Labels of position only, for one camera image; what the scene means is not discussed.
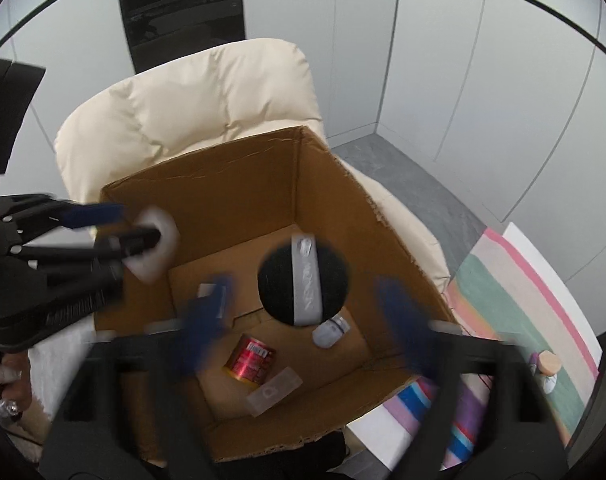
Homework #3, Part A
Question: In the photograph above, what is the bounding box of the red jar gold lid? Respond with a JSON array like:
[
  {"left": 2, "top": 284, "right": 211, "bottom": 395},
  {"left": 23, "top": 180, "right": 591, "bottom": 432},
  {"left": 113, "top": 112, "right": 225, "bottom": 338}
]
[{"left": 224, "top": 334, "right": 277, "bottom": 387}]

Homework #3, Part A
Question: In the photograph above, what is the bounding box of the clear bottle pink cap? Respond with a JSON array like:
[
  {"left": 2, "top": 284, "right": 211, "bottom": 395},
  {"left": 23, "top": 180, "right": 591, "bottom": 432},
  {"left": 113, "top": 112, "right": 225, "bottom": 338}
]
[{"left": 312, "top": 314, "right": 350, "bottom": 349}]

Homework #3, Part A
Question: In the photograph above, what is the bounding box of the black round powder puff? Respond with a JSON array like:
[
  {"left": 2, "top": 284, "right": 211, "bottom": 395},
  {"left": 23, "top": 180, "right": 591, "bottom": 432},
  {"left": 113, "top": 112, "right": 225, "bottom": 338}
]
[{"left": 257, "top": 233, "right": 350, "bottom": 327}]

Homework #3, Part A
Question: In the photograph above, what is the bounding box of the person's left hand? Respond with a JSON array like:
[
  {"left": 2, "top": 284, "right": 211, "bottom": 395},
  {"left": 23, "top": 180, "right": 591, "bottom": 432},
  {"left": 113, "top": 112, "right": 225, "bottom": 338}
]
[{"left": 0, "top": 351, "right": 33, "bottom": 422}]

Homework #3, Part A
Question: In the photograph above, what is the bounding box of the beige powder puff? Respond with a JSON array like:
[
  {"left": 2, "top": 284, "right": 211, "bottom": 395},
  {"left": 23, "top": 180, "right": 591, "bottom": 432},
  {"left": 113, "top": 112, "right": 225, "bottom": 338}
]
[{"left": 537, "top": 350, "right": 562, "bottom": 377}]

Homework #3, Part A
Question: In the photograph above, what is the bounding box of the colourful striped cloth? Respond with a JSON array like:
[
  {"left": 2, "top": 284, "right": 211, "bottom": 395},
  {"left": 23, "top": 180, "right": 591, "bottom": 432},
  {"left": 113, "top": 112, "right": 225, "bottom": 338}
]
[{"left": 376, "top": 230, "right": 600, "bottom": 479}]

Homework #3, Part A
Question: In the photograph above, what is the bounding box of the cream padded chair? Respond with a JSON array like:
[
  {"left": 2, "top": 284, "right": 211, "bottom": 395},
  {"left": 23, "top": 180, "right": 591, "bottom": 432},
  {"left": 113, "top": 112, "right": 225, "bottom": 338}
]
[{"left": 27, "top": 37, "right": 452, "bottom": 466}]

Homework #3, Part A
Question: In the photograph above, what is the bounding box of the brown cardboard box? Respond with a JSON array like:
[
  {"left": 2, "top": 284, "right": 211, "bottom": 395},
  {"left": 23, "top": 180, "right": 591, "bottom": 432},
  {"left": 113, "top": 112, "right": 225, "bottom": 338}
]
[{"left": 96, "top": 127, "right": 450, "bottom": 462}]

